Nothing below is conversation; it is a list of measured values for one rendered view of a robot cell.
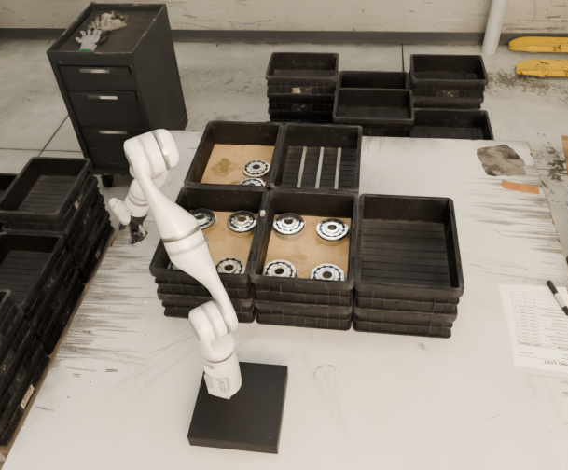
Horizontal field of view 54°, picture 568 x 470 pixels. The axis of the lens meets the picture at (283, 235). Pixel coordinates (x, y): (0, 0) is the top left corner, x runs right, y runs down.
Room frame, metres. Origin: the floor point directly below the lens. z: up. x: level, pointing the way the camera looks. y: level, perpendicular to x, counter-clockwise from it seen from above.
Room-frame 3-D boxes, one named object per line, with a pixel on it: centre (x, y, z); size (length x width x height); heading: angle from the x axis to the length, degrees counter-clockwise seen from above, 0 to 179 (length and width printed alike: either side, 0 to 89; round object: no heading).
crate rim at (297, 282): (1.24, -0.07, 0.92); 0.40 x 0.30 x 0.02; 170
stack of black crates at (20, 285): (1.62, 1.12, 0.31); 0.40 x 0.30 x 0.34; 170
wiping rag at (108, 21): (3.06, 0.87, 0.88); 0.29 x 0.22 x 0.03; 170
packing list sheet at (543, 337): (1.00, -0.78, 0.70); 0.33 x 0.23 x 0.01; 170
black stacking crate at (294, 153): (1.63, -0.14, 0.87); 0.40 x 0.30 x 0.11; 170
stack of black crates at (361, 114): (2.51, -0.50, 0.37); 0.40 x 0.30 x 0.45; 80
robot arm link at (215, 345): (0.84, 0.19, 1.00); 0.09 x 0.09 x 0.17; 29
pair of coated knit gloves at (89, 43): (2.84, 0.94, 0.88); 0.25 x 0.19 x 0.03; 170
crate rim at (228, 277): (1.29, 0.22, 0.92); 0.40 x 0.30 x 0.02; 170
